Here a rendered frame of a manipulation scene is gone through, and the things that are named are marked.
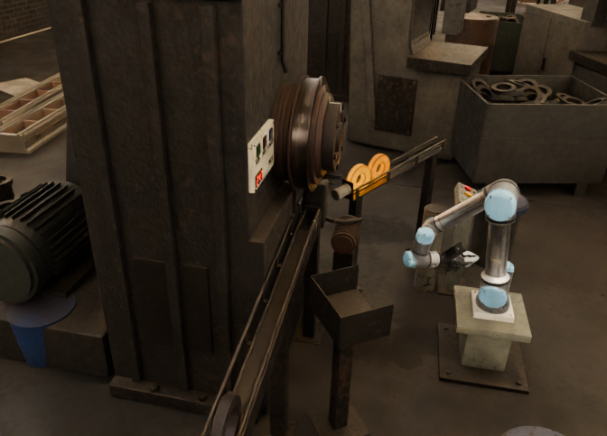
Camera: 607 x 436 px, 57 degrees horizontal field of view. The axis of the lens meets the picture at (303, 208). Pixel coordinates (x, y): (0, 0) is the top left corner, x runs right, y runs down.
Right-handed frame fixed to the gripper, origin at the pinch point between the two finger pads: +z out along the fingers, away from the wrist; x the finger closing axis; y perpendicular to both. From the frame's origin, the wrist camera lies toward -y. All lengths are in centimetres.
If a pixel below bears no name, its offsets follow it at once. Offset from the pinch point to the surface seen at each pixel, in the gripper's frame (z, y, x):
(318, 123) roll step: -86, -54, -23
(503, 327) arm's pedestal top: 7.5, 12.0, 30.0
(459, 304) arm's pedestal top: -4.4, 20.4, 13.1
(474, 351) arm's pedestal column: 2.1, 31.8, 31.7
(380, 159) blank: -30, 3, -65
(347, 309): -74, -10, 32
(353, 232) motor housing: -48, 20, -29
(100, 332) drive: -166, 51, 5
